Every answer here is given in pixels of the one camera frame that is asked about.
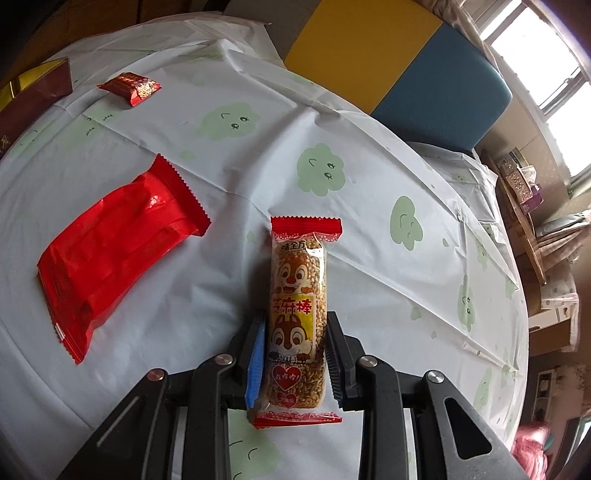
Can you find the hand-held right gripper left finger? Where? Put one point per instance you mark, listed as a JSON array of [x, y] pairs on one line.
[[256, 364]]

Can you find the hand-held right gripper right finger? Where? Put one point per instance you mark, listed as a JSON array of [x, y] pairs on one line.
[[333, 364]]

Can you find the sesame stick packet red ends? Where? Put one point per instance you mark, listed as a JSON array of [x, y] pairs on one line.
[[295, 295]]

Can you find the white cloud print tablecloth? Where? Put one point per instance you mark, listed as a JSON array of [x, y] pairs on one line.
[[392, 277]]

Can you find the large plain red packet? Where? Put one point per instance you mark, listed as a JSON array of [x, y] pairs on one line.
[[115, 240]]

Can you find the pink cloth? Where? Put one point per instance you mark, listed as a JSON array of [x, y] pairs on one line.
[[533, 447]]

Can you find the wooden side table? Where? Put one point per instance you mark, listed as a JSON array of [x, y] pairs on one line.
[[526, 235]]

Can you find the patterned tissue box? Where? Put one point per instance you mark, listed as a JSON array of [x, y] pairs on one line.
[[519, 184]]

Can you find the yellow and blue chair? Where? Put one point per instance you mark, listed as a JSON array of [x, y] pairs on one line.
[[443, 87]]

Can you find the small red snack packet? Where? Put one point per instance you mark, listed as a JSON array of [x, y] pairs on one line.
[[134, 87]]

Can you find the maroon and gold gift box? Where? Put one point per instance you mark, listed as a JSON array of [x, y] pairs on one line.
[[27, 106]]

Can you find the window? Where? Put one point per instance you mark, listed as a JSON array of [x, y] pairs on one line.
[[545, 60]]

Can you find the brown wooden cabinet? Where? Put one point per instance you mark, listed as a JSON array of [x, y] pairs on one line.
[[69, 23]]

